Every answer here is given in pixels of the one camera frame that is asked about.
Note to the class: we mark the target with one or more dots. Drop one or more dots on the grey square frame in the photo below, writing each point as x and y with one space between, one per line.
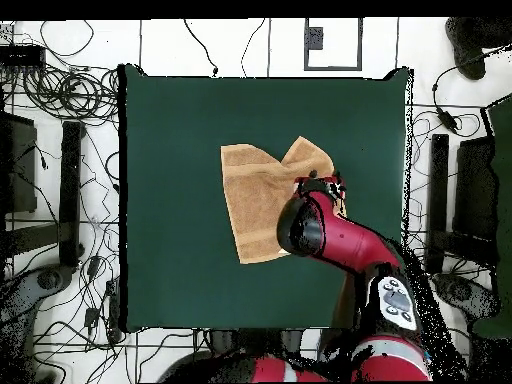
332 68

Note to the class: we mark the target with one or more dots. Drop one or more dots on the black power adapter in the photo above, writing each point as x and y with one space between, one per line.
94 266
91 316

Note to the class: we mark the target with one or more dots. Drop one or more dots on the black flat panel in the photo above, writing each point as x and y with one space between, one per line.
476 188

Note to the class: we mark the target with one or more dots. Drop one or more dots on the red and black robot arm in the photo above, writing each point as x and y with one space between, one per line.
348 240

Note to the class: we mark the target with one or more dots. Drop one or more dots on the black power strip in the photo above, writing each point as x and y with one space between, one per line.
115 320

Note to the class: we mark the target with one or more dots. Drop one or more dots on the black upright bar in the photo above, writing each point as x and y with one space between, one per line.
439 180
72 192

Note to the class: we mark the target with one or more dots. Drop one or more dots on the small dark grey square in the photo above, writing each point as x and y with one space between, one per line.
314 38

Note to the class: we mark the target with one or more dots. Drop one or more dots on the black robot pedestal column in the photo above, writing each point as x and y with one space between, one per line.
224 340

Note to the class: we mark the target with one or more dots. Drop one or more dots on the black square cabinet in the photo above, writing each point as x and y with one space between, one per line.
20 168

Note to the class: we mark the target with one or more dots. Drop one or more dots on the dark green table cloth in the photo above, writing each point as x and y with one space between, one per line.
180 120

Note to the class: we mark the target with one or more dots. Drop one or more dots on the black horizontal beam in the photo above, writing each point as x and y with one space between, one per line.
460 246
36 238

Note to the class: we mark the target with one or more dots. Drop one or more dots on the tan terry towel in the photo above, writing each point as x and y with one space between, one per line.
256 200

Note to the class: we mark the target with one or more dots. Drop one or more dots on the black switch box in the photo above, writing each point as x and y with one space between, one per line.
22 56

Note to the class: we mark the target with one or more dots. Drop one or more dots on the dark grey stand base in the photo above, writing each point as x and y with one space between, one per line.
464 296
48 280

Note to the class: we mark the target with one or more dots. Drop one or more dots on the dark rounded object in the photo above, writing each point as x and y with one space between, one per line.
468 40

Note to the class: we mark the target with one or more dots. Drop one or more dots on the dark green cloth cover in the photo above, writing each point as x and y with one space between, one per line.
504 200

